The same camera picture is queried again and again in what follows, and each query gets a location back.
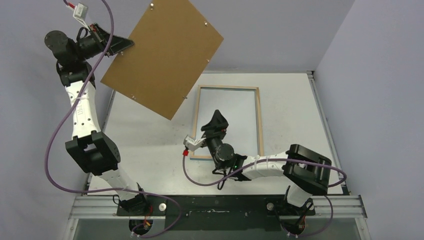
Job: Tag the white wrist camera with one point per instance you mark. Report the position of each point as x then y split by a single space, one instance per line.
191 144
80 13

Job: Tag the hot air balloon photo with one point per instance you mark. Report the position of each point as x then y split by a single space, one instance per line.
238 112

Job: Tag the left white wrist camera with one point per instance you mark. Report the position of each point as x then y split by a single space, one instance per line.
80 13

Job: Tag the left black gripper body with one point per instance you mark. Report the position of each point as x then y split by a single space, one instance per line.
91 46

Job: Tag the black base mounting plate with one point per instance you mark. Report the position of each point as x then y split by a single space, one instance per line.
219 212

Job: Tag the aluminium rail front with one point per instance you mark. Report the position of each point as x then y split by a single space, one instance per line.
102 207

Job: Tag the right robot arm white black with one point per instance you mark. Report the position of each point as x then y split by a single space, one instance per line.
308 170

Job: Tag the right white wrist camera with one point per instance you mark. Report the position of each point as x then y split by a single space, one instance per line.
191 144

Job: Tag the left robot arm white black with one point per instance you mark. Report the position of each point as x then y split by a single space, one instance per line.
93 151

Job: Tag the brown cardboard backing board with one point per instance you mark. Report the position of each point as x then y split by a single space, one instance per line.
173 44

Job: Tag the blue wooden picture frame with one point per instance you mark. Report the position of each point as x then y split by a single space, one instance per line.
260 119

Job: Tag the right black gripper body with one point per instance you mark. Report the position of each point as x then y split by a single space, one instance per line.
212 133

